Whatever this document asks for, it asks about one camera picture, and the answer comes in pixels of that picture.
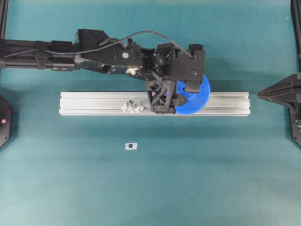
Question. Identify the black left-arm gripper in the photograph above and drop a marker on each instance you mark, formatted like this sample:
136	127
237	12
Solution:
171	64

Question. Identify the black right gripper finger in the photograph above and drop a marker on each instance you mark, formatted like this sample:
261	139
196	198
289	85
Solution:
290	84
290	103

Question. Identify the large blue plastic gear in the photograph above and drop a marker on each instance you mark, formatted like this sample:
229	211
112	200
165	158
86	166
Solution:
196	101

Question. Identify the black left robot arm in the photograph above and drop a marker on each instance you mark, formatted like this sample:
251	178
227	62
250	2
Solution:
92	50

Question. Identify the silver aluminium extrusion rail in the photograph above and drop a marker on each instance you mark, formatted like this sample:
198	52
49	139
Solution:
109	103

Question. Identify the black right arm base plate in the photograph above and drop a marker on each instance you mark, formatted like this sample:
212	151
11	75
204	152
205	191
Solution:
6	116

